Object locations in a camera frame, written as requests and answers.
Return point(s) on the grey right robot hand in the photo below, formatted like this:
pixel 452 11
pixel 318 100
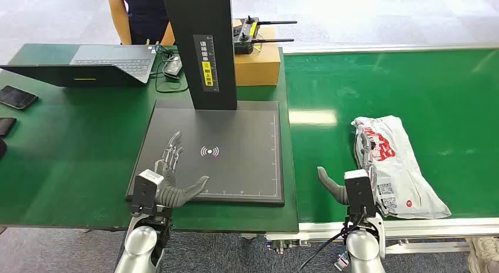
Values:
pixel 334 189

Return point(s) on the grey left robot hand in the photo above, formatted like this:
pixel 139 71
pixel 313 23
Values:
pixel 169 195

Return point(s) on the white red-printed plastic package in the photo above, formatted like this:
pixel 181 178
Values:
pixel 405 170

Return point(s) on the black inbound scanner machine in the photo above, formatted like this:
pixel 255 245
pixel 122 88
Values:
pixel 238 154

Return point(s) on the green conveyor belt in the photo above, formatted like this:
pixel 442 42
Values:
pixel 390 80

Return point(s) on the brown cardboard box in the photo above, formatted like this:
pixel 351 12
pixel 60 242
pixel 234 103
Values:
pixel 257 66

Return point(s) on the green table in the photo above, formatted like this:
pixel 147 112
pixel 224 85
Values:
pixel 78 154

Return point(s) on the black power adapter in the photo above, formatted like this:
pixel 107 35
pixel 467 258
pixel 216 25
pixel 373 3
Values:
pixel 173 67

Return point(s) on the grey open laptop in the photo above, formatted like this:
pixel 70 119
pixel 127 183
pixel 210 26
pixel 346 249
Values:
pixel 113 59

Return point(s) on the white knitted shoe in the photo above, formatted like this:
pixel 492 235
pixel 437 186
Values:
pixel 484 255

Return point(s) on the black remote controller with antennas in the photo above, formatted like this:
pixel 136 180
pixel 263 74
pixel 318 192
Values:
pixel 243 39

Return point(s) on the black smartphone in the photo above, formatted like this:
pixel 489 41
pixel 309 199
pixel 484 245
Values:
pixel 5 126
pixel 16 96

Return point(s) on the person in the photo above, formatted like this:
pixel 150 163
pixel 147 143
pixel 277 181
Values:
pixel 146 14

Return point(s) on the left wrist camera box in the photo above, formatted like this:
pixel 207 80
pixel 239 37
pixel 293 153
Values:
pixel 145 191

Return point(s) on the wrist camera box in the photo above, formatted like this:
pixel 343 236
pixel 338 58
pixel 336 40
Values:
pixel 359 193
pixel 145 191

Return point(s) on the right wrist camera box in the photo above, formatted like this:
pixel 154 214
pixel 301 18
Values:
pixel 359 193

